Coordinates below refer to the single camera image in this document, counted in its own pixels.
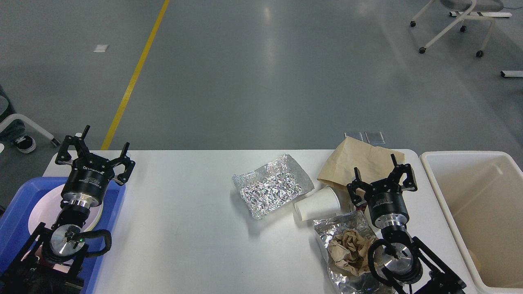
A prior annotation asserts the white chair base left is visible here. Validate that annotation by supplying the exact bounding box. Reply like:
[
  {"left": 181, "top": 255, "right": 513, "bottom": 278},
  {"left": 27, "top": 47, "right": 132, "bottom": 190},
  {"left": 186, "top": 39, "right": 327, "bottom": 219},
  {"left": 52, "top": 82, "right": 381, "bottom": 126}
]
[{"left": 0, "top": 113, "right": 60, "bottom": 147}]

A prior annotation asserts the aluminium foil tray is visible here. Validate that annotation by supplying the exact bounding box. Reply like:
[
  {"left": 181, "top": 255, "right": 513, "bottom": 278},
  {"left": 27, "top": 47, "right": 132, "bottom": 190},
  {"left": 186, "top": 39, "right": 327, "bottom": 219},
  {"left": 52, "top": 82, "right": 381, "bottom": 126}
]
[{"left": 232, "top": 154, "right": 315, "bottom": 220}]

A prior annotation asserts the crumpled brown paper ball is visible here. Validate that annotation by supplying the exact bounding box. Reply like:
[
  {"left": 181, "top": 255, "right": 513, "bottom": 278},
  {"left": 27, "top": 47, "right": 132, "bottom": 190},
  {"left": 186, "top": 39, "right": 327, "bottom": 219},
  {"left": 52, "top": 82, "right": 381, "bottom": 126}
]
[{"left": 327, "top": 229, "right": 378, "bottom": 276}]

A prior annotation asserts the beige plastic bin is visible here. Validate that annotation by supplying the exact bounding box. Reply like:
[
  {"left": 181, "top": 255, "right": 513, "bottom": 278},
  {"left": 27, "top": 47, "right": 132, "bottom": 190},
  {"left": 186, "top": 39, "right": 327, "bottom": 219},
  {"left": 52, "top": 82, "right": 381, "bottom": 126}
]
[{"left": 420, "top": 151, "right": 523, "bottom": 294}]

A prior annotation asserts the pink plate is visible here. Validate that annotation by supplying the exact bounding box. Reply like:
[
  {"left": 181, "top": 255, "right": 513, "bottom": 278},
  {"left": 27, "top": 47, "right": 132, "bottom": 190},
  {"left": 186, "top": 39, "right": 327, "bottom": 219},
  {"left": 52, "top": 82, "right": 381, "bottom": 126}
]
[{"left": 28, "top": 184, "right": 103, "bottom": 237}]

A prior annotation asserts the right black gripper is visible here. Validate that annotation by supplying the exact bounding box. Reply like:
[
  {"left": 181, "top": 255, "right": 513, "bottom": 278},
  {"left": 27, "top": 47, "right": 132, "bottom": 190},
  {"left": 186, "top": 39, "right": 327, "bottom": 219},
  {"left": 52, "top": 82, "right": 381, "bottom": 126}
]
[{"left": 347, "top": 154, "right": 418, "bottom": 228}]

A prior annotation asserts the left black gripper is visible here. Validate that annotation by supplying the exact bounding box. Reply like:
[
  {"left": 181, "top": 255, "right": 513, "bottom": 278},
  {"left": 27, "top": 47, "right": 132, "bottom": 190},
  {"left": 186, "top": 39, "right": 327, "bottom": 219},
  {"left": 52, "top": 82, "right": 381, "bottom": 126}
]
[{"left": 55, "top": 125, "right": 136, "bottom": 208}]

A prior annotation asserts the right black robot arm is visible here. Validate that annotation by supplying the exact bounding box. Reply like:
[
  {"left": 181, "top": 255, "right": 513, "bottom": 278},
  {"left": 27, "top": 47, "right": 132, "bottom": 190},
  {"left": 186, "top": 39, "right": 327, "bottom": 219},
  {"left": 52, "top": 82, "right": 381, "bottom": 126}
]
[{"left": 346, "top": 155, "right": 466, "bottom": 294}]

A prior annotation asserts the pink ribbed mug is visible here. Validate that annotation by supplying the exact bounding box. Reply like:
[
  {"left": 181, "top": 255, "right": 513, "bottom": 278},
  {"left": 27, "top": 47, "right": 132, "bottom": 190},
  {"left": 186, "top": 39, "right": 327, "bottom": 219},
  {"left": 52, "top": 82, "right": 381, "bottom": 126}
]
[{"left": 34, "top": 248, "right": 72, "bottom": 273}]

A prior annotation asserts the white bar on floor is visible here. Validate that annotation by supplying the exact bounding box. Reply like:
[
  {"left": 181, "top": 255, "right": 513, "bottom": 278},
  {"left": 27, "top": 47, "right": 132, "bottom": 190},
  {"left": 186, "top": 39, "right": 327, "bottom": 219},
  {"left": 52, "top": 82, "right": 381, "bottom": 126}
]
[{"left": 500, "top": 70, "right": 523, "bottom": 78}]

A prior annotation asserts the light green plate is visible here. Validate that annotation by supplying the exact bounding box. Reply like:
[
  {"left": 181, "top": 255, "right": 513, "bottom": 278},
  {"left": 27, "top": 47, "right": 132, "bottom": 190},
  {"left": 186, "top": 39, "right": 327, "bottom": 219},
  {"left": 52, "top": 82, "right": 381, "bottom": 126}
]
[{"left": 82, "top": 203, "right": 104, "bottom": 232}]

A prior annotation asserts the brown paper bag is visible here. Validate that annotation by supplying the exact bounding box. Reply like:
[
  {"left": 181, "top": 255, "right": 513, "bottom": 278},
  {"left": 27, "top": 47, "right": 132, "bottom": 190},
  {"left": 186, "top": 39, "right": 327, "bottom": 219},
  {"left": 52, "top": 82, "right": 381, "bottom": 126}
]
[{"left": 317, "top": 137, "right": 405, "bottom": 190}]

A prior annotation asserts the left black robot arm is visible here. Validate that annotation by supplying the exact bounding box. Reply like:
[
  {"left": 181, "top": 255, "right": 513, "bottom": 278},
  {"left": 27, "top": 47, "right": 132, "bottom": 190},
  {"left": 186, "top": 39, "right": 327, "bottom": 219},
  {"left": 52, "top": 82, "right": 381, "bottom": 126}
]
[{"left": 1, "top": 125, "right": 136, "bottom": 294}]

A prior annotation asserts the white rolling chair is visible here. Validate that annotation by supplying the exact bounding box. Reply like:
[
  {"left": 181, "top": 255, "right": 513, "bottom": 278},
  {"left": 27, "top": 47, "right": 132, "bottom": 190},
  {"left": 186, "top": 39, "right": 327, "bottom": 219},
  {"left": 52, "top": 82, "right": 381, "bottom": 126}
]
[{"left": 418, "top": 0, "right": 512, "bottom": 58}]

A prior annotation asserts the white paper cup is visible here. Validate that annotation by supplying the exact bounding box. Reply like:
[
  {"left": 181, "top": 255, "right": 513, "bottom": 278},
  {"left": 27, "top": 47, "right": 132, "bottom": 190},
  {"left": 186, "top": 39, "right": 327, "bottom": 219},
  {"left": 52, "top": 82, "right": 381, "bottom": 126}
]
[{"left": 294, "top": 186, "right": 341, "bottom": 221}]

